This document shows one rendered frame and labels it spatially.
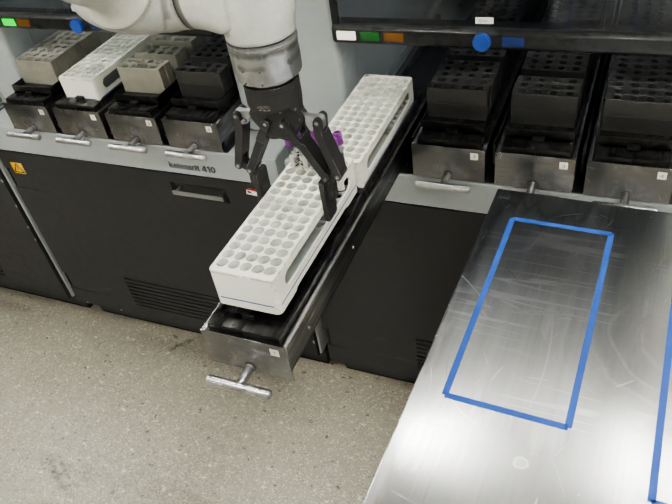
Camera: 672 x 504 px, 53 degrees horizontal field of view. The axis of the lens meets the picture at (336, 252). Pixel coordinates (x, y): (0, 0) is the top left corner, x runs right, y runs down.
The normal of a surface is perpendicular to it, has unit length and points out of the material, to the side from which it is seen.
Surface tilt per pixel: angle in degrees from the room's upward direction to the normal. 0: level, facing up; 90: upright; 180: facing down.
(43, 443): 0
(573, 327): 0
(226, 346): 90
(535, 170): 90
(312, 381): 0
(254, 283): 89
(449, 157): 90
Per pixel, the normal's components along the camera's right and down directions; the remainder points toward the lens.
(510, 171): -0.37, 0.65
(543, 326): -0.14, -0.74
